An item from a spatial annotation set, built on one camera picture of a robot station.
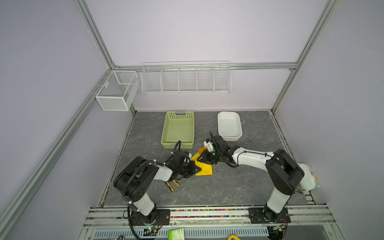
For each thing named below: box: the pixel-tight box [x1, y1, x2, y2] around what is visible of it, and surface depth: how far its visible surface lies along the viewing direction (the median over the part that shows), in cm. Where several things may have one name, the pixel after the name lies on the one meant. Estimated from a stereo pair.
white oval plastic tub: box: [217, 111, 243, 142], surface depth 111 cm
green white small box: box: [167, 227, 185, 240], surface depth 69 cm
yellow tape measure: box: [227, 235, 241, 240], surface depth 68 cm
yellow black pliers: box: [164, 179, 180, 192], surface depth 85 cm
